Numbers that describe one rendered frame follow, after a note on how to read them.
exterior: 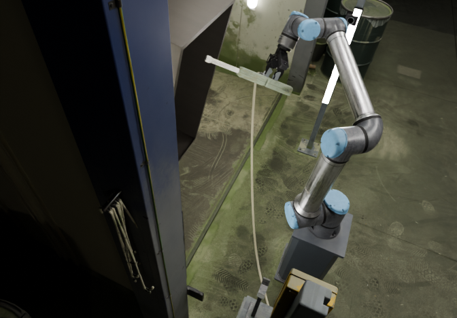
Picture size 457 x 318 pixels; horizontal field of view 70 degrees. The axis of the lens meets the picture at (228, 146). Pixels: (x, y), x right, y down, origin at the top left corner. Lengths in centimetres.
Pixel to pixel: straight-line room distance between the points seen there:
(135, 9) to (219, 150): 260
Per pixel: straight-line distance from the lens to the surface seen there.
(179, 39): 148
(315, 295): 79
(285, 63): 168
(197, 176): 294
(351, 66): 157
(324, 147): 140
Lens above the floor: 235
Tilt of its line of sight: 46 degrees down
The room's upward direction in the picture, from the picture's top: 6 degrees clockwise
